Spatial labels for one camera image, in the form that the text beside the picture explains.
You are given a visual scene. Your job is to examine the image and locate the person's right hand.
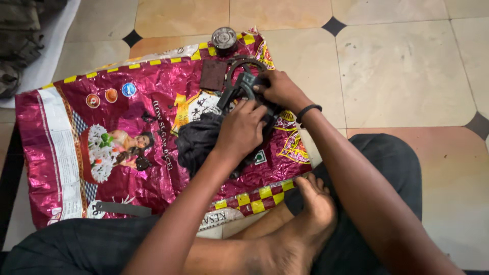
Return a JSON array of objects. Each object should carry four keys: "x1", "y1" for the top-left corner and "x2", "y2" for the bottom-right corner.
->
[{"x1": 253, "y1": 70, "x2": 313, "y2": 115}]

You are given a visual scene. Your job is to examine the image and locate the person's left hand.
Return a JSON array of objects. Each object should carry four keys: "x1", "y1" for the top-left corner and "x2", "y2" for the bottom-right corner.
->
[{"x1": 214, "y1": 100, "x2": 269, "y2": 162}]

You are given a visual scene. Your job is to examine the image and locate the black metal machine part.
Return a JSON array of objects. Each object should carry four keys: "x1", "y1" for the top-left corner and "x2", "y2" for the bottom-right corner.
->
[{"x1": 216, "y1": 72, "x2": 280, "y2": 128}]

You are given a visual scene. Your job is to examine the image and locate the brown square sandpaper piece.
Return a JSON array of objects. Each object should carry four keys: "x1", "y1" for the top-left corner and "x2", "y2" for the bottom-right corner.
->
[{"x1": 199, "y1": 59, "x2": 229, "y2": 92}]

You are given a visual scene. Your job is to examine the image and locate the black wristband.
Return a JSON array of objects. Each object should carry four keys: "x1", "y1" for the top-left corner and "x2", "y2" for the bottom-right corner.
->
[{"x1": 296, "y1": 104, "x2": 323, "y2": 125}]

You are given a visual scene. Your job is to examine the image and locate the black cloth rag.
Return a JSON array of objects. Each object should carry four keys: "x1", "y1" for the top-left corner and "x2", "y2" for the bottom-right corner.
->
[{"x1": 175, "y1": 112, "x2": 253, "y2": 179}]

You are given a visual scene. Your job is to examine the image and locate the round grey metal cylinder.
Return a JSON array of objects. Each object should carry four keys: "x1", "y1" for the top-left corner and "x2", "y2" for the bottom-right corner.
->
[{"x1": 211, "y1": 27, "x2": 239, "y2": 57}]

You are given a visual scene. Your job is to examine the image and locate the person's bare shin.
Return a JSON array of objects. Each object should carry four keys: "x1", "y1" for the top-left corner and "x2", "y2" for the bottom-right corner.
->
[{"x1": 228, "y1": 202, "x2": 295, "y2": 240}]

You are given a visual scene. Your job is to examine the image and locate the small black metal piece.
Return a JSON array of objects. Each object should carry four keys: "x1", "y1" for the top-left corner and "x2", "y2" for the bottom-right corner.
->
[{"x1": 135, "y1": 156, "x2": 153, "y2": 172}]

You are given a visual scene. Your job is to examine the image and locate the magenta printed woven sack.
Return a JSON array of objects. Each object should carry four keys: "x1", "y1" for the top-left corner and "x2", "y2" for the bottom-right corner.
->
[{"x1": 15, "y1": 27, "x2": 315, "y2": 232}]

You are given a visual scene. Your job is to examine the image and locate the person's bare foot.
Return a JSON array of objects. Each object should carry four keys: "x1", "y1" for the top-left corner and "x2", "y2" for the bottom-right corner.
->
[{"x1": 244, "y1": 173, "x2": 339, "y2": 275}]

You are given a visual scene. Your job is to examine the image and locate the person's black shorts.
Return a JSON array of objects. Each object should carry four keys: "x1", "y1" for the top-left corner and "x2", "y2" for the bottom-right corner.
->
[{"x1": 0, "y1": 133, "x2": 423, "y2": 275}]

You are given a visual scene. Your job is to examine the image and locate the grey flat metal strip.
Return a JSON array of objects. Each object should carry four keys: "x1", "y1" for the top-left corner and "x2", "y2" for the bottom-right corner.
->
[{"x1": 94, "y1": 201, "x2": 153, "y2": 218}]

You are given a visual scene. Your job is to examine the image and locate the white cloth sheet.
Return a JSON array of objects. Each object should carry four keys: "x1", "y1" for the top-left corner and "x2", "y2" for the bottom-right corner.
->
[{"x1": 0, "y1": 0, "x2": 82, "y2": 110}]

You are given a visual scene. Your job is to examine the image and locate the pile of dark clothes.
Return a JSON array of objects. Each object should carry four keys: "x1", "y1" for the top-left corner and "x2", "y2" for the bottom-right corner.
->
[{"x1": 0, "y1": 0, "x2": 68, "y2": 100}]

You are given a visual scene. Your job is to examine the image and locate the black floor mat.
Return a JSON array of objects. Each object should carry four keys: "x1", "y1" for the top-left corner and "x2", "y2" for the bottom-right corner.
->
[{"x1": 0, "y1": 122, "x2": 26, "y2": 251}]

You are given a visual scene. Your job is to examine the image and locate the dark metal ring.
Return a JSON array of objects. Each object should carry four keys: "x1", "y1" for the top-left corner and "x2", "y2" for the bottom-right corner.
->
[{"x1": 225, "y1": 56, "x2": 268, "y2": 89}]

